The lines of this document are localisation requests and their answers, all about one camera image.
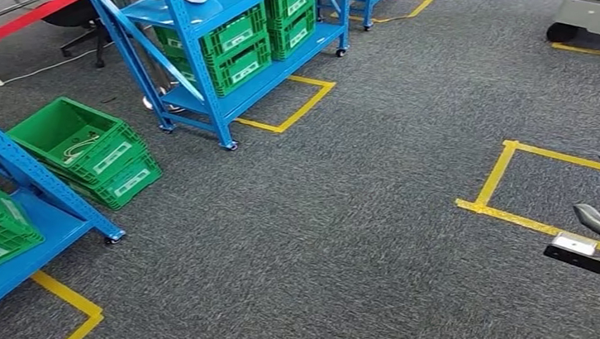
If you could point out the yellow floor tape marking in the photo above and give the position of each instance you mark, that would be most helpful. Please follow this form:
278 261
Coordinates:
493 177
295 116

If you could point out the chrome belt stanchion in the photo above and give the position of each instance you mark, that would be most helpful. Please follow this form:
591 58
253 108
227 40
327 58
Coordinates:
161 102

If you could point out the open green plastic crate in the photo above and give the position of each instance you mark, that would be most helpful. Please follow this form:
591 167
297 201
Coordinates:
54 126

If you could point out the black office chair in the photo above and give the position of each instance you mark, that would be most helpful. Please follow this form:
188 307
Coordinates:
70 14

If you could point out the thin red barrier belt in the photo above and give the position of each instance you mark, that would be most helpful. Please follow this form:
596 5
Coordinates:
6 29

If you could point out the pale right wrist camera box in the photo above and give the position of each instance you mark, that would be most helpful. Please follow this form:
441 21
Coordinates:
574 244

